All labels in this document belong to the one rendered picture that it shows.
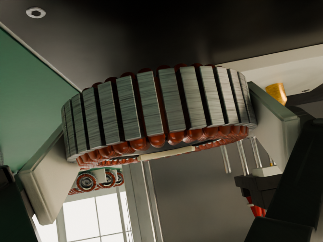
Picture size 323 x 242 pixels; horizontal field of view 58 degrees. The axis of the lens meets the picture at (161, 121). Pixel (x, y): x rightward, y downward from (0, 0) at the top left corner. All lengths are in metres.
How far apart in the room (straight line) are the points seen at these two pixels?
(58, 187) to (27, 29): 0.09
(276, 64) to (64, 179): 0.20
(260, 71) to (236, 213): 0.36
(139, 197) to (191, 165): 0.18
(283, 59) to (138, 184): 0.25
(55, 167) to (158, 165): 0.43
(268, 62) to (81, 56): 0.16
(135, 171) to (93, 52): 0.24
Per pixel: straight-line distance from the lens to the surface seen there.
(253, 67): 0.28
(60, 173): 0.17
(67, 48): 0.20
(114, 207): 6.92
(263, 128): 0.16
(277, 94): 0.35
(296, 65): 0.30
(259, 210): 0.47
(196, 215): 0.58
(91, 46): 0.20
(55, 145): 0.17
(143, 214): 0.42
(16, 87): 0.32
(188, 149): 0.20
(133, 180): 0.43
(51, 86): 0.32
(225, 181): 0.58
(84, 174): 1.60
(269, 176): 0.39
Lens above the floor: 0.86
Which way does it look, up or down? 11 degrees down
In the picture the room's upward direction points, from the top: 169 degrees clockwise
